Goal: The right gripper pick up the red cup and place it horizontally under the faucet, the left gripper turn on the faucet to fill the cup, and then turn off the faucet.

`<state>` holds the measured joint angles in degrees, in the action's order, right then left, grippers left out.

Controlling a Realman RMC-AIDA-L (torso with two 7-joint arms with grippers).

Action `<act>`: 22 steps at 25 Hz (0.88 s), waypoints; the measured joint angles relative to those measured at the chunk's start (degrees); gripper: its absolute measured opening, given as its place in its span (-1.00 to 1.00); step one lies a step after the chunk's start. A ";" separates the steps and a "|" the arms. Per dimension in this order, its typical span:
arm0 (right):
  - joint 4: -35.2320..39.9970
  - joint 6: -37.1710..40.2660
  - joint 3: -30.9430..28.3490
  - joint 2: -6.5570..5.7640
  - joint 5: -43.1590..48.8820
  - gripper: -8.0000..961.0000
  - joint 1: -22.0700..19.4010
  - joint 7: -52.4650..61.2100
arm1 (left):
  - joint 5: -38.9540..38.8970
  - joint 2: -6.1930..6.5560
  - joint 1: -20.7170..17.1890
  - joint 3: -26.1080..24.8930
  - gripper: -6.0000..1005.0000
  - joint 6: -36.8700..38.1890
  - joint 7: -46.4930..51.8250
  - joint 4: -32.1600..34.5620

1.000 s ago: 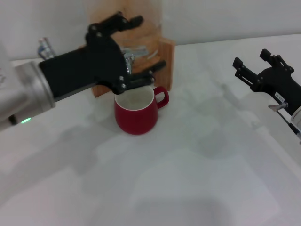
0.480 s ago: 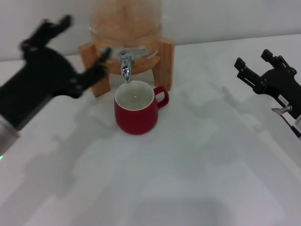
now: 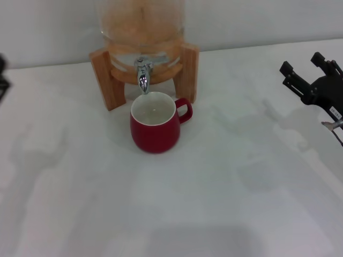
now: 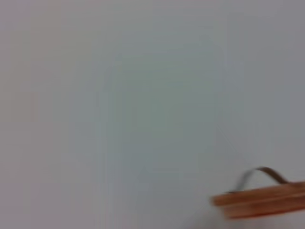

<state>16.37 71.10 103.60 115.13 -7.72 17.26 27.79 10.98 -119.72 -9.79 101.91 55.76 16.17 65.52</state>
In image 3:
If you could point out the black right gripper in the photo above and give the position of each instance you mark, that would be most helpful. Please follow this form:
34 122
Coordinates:
329 91

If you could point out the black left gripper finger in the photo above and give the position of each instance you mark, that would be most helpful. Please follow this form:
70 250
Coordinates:
2 64

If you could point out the chrome faucet tap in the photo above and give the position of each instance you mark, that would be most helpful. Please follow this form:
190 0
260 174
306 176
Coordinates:
142 77

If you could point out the red ceramic cup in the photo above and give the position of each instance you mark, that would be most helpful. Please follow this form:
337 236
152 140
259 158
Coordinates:
155 136

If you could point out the glass drink dispenser jar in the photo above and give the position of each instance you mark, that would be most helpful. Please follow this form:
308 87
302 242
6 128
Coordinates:
120 57

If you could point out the wooden dispenser stand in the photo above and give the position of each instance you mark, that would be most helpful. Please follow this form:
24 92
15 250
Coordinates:
190 77

